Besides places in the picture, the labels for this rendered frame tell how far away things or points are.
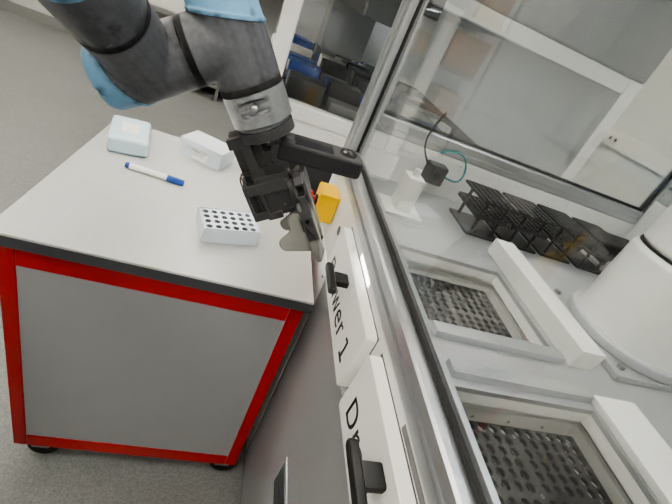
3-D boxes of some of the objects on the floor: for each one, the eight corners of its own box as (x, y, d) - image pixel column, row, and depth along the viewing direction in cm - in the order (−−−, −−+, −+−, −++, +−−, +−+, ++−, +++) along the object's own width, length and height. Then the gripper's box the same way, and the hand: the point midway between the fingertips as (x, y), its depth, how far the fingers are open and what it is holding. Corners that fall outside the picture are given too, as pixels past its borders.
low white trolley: (8, 465, 104) (-19, 228, 66) (101, 304, 155) (116, 117, 116) (230, 484, 120) (314, 303, 82) (249, 333, 171) (306, 177, 132)
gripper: (232, 121, 55) (280, 244, 67) (219, 149, 46) (278, 286, 58) (292, 104, 54) (330, 232, 67) (291, 130, 45) (335, 272, 58)
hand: (321, 246), depth 61 cm, fingers open, 3 cm apart
